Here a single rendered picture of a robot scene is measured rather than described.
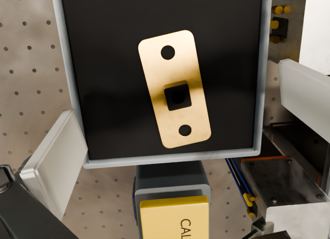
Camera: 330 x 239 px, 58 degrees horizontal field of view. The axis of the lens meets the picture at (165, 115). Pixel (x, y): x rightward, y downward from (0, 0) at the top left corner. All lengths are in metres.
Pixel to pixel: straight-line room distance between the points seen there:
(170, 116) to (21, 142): 0.62
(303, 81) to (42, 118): 0.66
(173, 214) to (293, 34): 0.19
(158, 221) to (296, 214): 0.23
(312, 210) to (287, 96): 0.28
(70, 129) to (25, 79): 0.57
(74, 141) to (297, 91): 0.13
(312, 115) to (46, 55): 0.61
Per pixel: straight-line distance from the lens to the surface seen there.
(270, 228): 0.44
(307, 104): 0.17
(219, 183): 0.84
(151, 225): 0.28
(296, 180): 0.49
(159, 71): 0.21
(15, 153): 0.83
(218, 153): 0.24
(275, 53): 0.34
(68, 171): 0.17
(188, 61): 0.21
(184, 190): 0.28
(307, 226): 0.47
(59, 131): 0.17
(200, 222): 0.28
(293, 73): 0.18
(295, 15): 0.30
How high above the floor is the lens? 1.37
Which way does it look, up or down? 68 degrees down
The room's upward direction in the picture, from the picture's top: 171 degrees clockwise
